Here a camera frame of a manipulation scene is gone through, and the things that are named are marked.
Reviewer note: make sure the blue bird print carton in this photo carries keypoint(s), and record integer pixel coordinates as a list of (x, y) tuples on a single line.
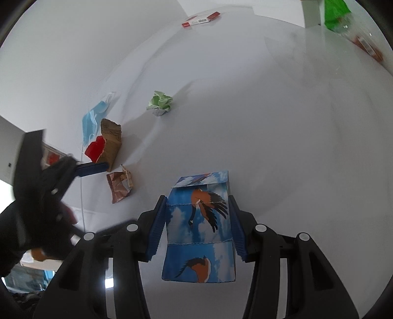
[(202, 233)]

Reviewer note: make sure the red and white small box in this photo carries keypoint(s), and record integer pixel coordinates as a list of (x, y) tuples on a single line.
[(199, 20)]

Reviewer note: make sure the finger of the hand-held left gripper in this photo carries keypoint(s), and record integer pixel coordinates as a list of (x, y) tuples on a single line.
[(92, 169), (30, 153)]

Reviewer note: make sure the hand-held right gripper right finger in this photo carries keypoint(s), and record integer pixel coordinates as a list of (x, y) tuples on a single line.
[(238, 233)]

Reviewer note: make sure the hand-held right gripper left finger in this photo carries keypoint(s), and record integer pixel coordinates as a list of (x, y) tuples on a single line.
[(155, 233)]

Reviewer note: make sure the brown torn cardboard box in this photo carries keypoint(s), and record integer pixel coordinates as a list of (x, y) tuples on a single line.
[(110, 138)]

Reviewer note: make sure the brown foil snack wrapper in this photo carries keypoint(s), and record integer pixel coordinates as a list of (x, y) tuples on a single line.
[(119, 187)]

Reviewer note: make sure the red plastic bag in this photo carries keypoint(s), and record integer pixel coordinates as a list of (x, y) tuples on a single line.
[(52, 158)]

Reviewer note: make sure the green plastic bag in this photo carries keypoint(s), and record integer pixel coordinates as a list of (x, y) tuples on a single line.
[(336, 12)]

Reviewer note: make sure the green crumpled paper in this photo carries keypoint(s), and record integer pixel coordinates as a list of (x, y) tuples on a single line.
[(160, 102)]

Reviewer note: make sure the blue face mask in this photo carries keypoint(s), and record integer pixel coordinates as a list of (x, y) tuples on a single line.
[(92, 119)]

